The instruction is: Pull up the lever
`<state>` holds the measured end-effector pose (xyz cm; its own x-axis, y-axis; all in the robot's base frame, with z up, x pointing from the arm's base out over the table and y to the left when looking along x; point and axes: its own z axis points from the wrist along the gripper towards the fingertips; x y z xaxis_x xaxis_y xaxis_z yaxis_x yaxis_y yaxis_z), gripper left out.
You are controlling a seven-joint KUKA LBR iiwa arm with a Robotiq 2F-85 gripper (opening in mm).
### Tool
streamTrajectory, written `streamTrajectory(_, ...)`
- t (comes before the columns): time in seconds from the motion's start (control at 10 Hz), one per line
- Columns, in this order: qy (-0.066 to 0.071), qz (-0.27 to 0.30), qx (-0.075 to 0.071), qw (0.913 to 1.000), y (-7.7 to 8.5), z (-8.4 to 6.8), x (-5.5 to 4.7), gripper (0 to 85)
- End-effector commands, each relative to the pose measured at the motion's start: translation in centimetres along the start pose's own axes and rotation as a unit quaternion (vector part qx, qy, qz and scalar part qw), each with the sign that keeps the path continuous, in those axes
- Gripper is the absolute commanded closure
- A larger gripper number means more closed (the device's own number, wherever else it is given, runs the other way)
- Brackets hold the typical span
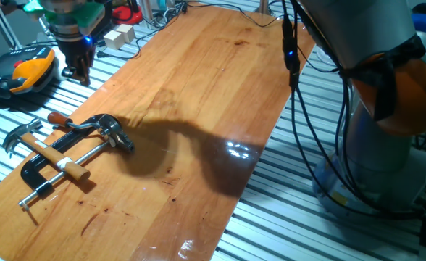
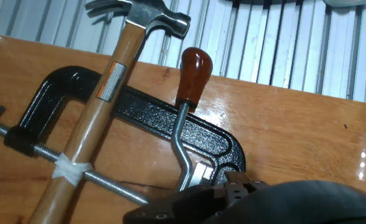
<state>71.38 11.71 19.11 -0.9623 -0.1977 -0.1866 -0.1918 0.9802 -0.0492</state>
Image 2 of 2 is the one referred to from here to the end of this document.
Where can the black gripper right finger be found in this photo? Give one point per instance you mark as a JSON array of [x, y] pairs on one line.
[[237, 186]]

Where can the white rounded lump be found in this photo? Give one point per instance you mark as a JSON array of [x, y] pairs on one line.
[[348, 2]]

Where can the glossy brown wooden board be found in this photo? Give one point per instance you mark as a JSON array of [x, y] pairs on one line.
[[295, 140]]

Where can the black C-clamp with screw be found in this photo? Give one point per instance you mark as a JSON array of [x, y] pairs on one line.
[[158, 115]]

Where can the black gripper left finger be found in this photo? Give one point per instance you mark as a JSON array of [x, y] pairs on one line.
[[183, 205]]

